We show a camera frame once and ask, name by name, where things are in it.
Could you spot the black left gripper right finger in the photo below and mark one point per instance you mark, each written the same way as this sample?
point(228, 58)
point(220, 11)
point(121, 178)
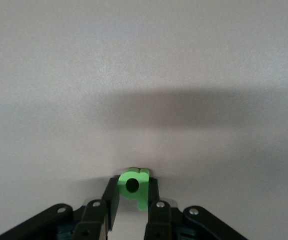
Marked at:
point(158, 222)

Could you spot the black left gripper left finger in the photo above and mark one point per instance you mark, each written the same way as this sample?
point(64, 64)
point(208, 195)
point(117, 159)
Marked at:
point(91, 220)

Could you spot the green foam letter b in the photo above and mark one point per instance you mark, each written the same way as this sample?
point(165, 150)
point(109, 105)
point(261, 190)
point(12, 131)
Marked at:
point(143, 197)

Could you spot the brown table cover mat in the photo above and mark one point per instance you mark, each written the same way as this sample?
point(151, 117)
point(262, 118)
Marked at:
point(58, 75)

